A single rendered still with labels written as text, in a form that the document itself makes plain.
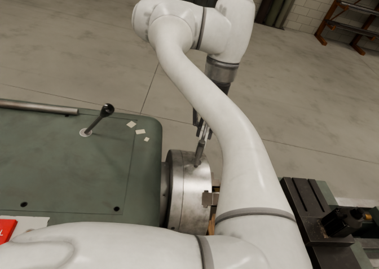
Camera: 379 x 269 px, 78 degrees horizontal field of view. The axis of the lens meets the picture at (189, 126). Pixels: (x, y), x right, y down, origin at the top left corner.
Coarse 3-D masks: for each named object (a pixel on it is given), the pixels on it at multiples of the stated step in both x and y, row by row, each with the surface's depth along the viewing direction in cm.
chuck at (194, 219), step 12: (192, 156) 79; (204, 156) 81; (192, 168) 74; (204, 168) 75; (192, 180) 72; (204, 180) 72; (192, 192) 70; (192, 204) 69; (180, 216) 69; (192, 216) 69; (204, 216) 70; (180, 228) 70; (192, 228) 71; (204, 228) 71
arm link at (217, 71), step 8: (208, 56) 62; (208, 64) 62; (216, 64) 60; (224, 64) 60; (232, 64) 60; (208, 72) 62; (216, 72) 61; (224, 72) 61; (232, 72) 61; (216, 80) 62; (224, 80) 62; (232, 80) 63
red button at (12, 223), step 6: (0, 222) 49; (6, 222) 50; (12, 222) 50; (0, 228) 49; (6, 228) 49; (12, 228) 49; (0, 234) 48; (6, 234) 48; (0, 240) 47; (6, 240) 47
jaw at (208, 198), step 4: (204, 192) 72; (208, 192) 72; (212, 192) 74; (216, 192) 76; (204, 196) 71; (208, 196) 72; (212, 196) 73; (216, 196) 73; (204, 200) 71; (208, 200) 71; (212, 200) 73; (216, 200) 73; (204, 204) 71; (208, 204) 71; (212, 204) 73; (216, 204) 73
